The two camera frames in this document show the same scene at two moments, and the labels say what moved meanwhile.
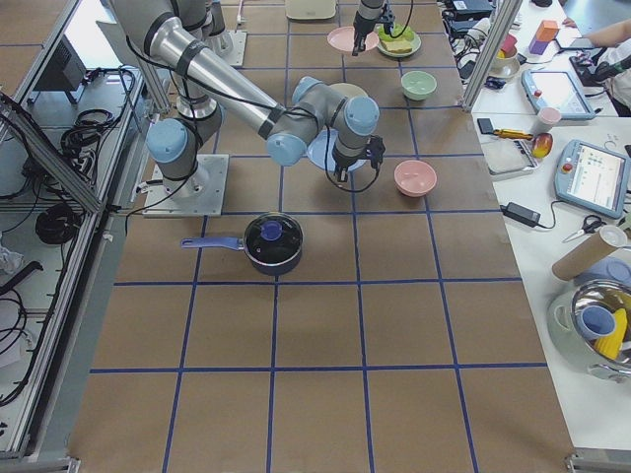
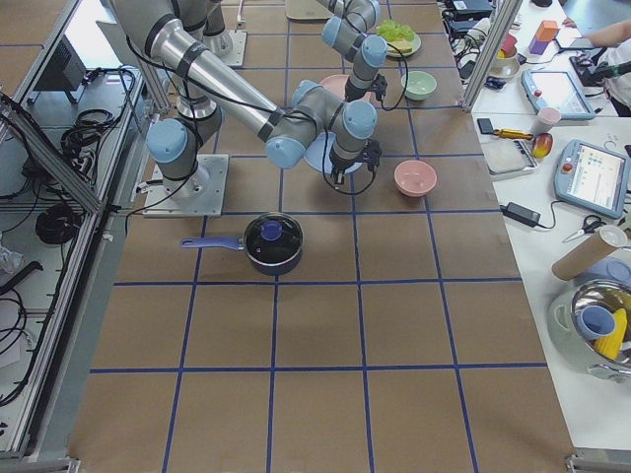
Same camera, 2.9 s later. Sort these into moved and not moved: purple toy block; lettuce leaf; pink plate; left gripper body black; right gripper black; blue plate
Moved: left gripper body black; pink plate
Not moved: blue plate; lettuce leaf; purple toy block; right gripper black
